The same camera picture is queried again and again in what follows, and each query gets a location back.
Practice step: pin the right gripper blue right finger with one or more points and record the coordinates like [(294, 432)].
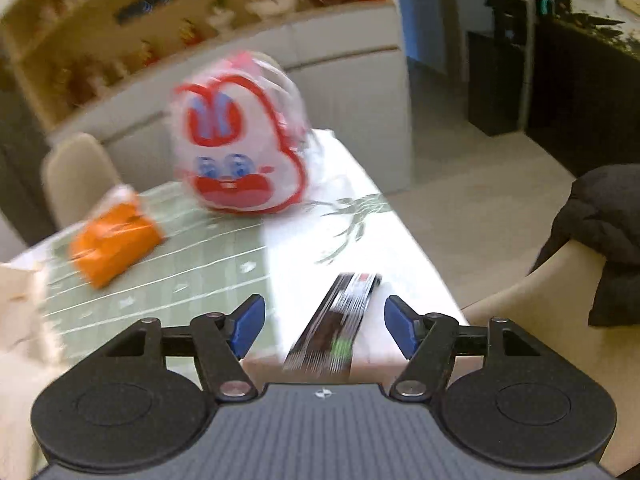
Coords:
[(427, 343)]

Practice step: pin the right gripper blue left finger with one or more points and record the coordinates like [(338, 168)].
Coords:
[(221, 341)]

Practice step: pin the dark striped snack packet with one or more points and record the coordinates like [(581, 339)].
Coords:
[(325, 348)]

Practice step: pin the green checkered tablecloth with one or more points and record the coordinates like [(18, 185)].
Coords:
[(212, 262)]

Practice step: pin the orange tissue box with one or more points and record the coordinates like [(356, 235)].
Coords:
[(116, 234)]

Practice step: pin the white cartoon printed bag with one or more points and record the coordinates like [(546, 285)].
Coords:
[(30, 361)]

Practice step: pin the red white rabbit bag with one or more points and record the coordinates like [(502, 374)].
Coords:
[(239, 131)]

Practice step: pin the beige dining chair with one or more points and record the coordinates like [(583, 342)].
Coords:
[(75, 175)]

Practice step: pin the black jacket on chair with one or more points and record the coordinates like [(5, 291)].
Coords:
[(602, 213)]

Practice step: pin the dark fish tank cabinet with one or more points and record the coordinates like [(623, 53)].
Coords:
[(566, 72)]

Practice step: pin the wooden display shelf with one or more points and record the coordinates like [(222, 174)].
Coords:
[(103, 66)]

